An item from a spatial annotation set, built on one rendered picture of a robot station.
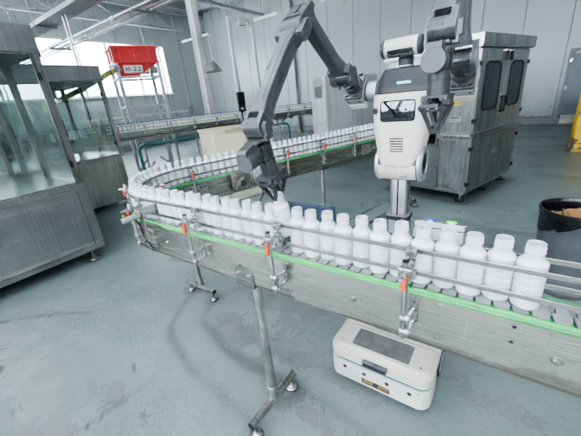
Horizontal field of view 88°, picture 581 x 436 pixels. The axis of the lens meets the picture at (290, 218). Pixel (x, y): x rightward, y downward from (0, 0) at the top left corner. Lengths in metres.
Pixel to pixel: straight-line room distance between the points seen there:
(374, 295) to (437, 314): 0.18
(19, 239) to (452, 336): 3.64
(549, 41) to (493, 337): 12.15
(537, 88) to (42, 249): 12.77
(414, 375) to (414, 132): 1.12
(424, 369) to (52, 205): 3.53
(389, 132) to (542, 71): 11.48
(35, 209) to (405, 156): 3.39
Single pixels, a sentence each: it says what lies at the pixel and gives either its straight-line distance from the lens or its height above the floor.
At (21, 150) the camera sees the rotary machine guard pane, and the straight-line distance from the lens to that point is 3.81.
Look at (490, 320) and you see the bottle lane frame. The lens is 0.93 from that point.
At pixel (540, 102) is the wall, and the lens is 12.84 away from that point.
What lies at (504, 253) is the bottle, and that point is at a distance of 0.87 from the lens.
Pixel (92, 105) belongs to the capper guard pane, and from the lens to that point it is 6.12.
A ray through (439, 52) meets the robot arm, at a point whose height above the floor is 1.58.
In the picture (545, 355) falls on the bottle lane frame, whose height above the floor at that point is 0.91.
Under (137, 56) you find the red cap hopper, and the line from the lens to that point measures 7.62.
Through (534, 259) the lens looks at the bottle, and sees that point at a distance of 0.87.
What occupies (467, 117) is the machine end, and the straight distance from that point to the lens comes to 4.46.
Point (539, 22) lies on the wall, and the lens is 12.88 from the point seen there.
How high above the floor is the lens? 1.51
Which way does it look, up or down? 21 degrees down
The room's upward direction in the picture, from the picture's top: 6 degrees counter-clockwise
